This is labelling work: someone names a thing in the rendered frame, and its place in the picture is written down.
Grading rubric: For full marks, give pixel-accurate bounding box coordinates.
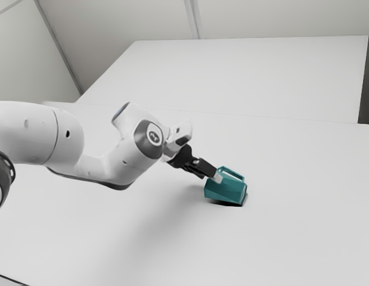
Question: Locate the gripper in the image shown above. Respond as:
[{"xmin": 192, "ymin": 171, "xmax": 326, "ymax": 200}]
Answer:
[{"xmin": 166, "ymin": 144, "xmax": 223, "ymax": 184}]

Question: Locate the teal faceted mug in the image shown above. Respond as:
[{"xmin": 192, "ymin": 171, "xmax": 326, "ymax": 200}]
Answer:
[{"xmin": 203, "ymin": 166, "xmax": 248, "ymax": 206}]

